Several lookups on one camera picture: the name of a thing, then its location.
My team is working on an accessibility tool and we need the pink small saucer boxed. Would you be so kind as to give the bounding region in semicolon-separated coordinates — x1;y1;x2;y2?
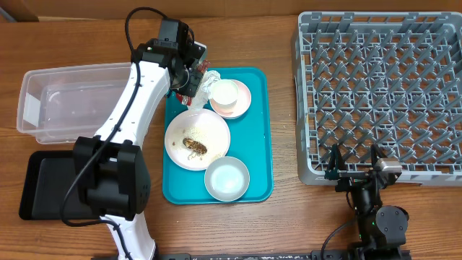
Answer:
210;79;252;119

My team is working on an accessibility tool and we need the grey bowl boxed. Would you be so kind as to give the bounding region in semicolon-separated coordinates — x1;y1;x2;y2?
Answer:
204;156;250;202

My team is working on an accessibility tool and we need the large pink plate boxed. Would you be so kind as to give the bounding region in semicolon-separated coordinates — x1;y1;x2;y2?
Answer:
165;108;231;171

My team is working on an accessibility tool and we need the grey dishwasher rack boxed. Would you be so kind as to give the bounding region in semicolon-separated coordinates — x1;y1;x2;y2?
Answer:
292;12;461;186

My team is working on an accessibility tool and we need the white tissue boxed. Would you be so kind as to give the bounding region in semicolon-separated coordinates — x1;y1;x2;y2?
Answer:
188;70;221;110

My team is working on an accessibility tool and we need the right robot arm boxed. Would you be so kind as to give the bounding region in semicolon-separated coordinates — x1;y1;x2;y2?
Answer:
319;144;411;259

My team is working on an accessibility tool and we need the black tray bin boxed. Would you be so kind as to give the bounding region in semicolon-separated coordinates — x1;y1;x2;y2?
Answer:
19;150;76;220

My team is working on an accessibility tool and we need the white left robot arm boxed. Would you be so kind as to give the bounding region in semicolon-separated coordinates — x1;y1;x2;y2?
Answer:
59;14;206;259

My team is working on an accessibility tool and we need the clear plastic bin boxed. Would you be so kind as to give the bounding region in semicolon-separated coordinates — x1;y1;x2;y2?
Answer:
17;63;131;144

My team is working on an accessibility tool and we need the brown food scrap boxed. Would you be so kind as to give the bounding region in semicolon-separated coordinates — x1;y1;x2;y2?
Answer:
183;137;207;160

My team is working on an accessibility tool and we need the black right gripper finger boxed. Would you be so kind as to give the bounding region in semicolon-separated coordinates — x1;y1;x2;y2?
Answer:
370;144;387;166
328;144;344;170

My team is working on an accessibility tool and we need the teal plastic tray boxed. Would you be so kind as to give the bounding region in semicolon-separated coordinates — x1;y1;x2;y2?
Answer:
162;67;274;205

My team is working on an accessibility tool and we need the white cup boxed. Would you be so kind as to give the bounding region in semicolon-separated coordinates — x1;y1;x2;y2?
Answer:
212;79;239;110

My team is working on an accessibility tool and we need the red snack wrapper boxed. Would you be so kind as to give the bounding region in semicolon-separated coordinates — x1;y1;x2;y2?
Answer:
175;60;210;105

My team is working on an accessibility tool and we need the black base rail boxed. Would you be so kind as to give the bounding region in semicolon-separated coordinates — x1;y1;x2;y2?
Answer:
90;249;412;260

